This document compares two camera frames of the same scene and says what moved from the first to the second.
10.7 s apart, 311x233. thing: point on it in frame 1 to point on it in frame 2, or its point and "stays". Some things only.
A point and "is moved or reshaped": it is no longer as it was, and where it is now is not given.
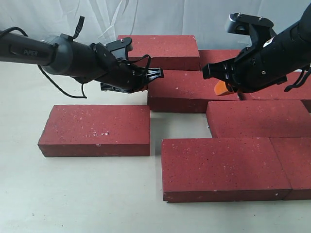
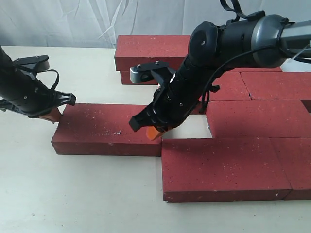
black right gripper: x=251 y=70 to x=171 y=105
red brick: x=96 y=130 is moved or reshaped
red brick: x=258 y=119 stays
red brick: x=171 y=52 stays
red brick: x=294 y=154 stays
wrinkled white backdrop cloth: x=104 y=20 stays
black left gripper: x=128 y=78 to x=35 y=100
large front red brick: x=221 y=169 stays
